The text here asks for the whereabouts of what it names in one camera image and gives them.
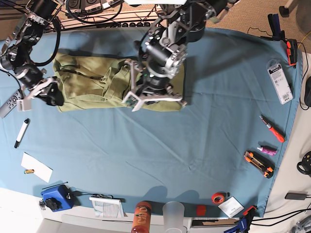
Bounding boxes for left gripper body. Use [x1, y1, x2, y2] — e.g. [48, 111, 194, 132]
[125, 59, 187, 107]

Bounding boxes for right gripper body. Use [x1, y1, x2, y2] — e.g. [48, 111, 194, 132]
[14, 67, 57, 99]

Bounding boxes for olive green t-shirt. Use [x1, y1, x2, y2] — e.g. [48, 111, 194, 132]
[52, 54, 185, 114]

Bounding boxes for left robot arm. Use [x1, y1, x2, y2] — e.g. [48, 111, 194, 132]
[122, 0, 237, 112]

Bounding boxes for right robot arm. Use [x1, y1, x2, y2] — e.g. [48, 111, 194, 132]
[0, 0, 65, 106]

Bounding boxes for grey remote control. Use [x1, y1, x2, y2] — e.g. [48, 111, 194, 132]
[0, 89, 22, 118]

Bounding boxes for white black marker pen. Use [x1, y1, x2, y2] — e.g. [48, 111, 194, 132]
[14, 118, 30, 149]

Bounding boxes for white power strip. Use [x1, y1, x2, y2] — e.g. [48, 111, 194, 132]
[60, 11, 168, 30]

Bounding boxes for white paper sheet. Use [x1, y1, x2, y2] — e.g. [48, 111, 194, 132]
[21, 152, 53, 183]

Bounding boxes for small yellow battery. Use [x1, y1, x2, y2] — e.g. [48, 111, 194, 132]
[24, 169, 35, 174]

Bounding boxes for blue box with knob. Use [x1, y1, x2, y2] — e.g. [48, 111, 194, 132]
[41, 184, 74, 212]

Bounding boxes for blue table cloth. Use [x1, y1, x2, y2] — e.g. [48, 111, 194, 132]
[0, 29, 303, 216]

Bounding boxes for white paper booklet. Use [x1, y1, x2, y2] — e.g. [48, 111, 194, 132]
[89, 197, 124, 218]

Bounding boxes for translucent plastic cup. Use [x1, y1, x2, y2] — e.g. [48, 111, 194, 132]
[162, 201, 185, 233]

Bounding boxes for clear plastic bit case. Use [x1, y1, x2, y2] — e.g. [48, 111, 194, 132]
[267, 59, 293, 105]

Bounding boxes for orange tape roll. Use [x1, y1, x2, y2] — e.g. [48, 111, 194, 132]
[211, 192, 227, 205]

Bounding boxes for orange drink bottle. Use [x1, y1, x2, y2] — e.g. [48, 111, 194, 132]
[131, 201, 152, 233]

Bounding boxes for small red block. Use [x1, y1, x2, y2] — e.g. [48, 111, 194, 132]
[196, 205, 207, 216]

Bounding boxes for purple glue tube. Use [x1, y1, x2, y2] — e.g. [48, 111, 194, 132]
[257, 146, 277, 156]

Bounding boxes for orange black utility knife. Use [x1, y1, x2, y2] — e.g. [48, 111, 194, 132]
[244, 151, 274, 179]

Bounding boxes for white square card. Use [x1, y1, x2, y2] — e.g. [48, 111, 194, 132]
[218, 197, 244, 218]

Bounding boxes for orange black clamp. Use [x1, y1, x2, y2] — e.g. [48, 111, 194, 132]
[286, 39, 298, 68]

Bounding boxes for blue orange bar clamp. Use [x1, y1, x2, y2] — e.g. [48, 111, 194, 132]
[224, 205, 257, 233]

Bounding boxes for black power adapter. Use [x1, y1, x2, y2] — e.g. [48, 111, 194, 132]
[284, 192, 308, 200]

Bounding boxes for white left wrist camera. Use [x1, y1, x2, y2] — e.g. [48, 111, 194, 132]
[122, 91, 144, 112]

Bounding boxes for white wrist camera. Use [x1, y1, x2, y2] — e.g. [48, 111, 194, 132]
[122, 91, 144, 112]
[17, 98, 32, 112]

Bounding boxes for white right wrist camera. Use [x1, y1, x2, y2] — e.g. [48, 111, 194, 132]
[17, 98, 32, 112]

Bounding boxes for black cable tie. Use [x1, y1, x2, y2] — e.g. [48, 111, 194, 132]
[42, 182, 68, 190]

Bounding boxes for red handled screwdriver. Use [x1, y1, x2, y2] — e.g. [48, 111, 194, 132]
[259, 115, 285, 143]

